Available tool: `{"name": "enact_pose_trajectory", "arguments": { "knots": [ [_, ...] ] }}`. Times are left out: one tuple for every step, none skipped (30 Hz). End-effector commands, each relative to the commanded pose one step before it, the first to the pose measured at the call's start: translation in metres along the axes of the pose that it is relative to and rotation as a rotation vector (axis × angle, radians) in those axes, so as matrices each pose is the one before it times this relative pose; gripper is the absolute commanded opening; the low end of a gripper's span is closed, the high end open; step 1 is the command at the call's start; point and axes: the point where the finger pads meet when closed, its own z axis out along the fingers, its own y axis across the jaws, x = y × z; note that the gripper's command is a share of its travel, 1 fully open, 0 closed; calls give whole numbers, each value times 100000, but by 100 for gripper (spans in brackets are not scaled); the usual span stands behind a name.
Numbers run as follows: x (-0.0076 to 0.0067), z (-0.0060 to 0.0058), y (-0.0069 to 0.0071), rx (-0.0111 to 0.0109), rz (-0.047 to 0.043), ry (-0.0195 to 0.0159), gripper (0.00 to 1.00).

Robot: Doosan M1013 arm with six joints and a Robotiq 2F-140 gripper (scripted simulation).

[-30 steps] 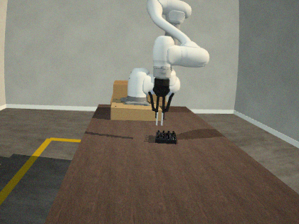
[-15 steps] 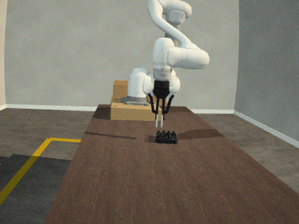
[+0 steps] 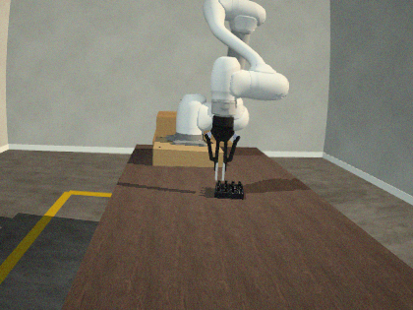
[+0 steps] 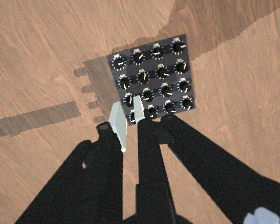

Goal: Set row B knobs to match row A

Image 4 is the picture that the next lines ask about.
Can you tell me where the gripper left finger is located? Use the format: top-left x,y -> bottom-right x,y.
14,101 -> 127,224

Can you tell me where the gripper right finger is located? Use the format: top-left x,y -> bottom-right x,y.
133,95 -> 280,224

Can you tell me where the dark grey knob box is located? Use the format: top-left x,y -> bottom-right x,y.
106,34 -> 196,126

